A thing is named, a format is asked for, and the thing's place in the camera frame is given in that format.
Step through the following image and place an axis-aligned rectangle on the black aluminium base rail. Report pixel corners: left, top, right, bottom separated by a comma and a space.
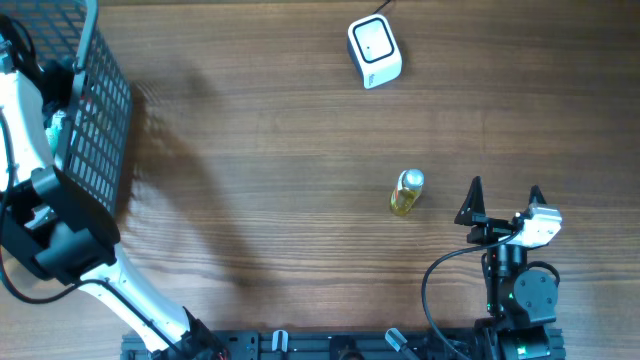
120, 327, 566, 360

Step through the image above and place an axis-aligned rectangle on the white barcode scanner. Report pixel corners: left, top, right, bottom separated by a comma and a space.
347, 14, 403, 90

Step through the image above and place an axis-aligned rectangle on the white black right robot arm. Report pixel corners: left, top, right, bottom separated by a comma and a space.
454, 176, 566, 360

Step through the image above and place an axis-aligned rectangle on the grey plastic mesh basket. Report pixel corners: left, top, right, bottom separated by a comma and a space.
1, 0, 133, 213

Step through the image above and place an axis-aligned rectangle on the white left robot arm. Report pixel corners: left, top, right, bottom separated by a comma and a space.
1, 1, 227, 359

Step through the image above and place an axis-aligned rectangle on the yellow oil bottle silver cap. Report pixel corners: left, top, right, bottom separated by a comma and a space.
390, 168, 425, 216

